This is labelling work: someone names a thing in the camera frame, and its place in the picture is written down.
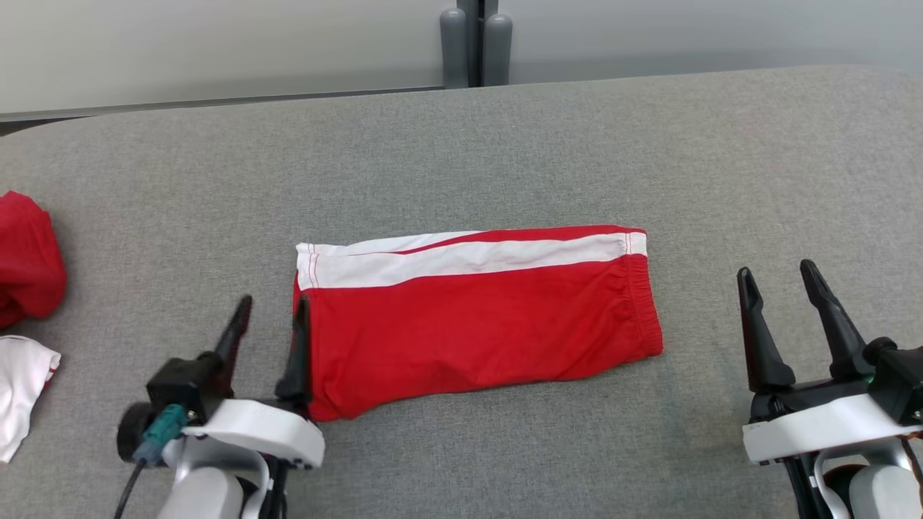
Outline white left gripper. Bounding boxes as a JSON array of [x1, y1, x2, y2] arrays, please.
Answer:
[[162, 294, 325, 469]]

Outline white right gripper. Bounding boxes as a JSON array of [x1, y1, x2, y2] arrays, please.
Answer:
[[737, 259, 923, 466]]

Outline red shorts with white stripe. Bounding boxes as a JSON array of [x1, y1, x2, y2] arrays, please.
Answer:
[[292, 225, 664, 422]]

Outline red jersey with white sleeves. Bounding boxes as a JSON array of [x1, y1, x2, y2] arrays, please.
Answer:
[[0, 191, 67, 463]]

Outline black cable with teal plug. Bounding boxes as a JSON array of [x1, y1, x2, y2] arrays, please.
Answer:
[[112, 404, 190, 519]]

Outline thin black cable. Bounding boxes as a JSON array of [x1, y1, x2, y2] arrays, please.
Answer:
[[265, 461, 291, 519]]

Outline grey partition post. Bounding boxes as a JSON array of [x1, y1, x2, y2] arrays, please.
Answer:
[[440, 0, 514, 89]]

